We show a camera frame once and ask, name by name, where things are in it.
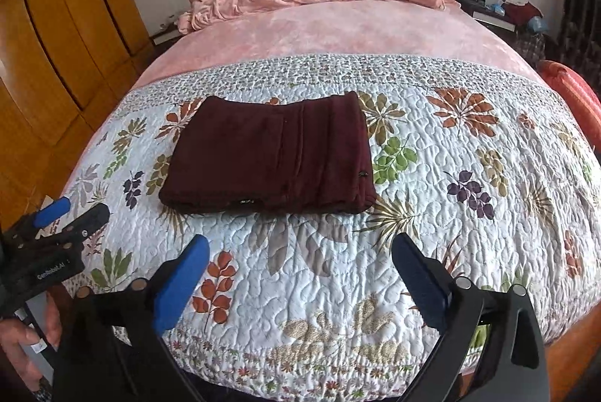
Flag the maroon pants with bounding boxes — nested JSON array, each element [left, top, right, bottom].
[[159, 92, 377, 214]]

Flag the person's left hand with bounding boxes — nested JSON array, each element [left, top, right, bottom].
[[0, 293, 64, 393]]

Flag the wooden wardrobe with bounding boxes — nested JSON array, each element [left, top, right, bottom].
[[1, 0, 155, 226]]

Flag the white floral quilt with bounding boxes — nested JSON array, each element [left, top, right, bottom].
[[65, 54, 600, 401]]

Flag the left bedside table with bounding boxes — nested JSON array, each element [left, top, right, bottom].
[[150, 23, 182, 54]]

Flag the orange red pillow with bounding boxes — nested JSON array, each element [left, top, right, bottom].
[[537, 60, 601, 149]]

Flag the pink bed sheet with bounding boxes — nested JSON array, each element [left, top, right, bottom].
[[136, 0, 539, 87]]

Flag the cluttered bedside table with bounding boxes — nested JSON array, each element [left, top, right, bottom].
[[455, 0, 550, 68]]

